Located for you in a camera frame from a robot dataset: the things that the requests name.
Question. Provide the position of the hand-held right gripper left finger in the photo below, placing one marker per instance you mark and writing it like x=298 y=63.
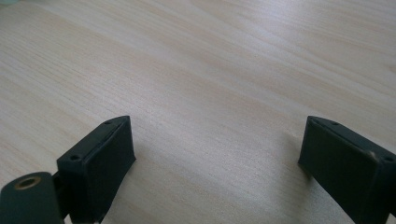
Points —
x=96 y=168

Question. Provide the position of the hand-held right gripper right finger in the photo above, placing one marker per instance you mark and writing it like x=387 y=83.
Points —
x=342 y=168

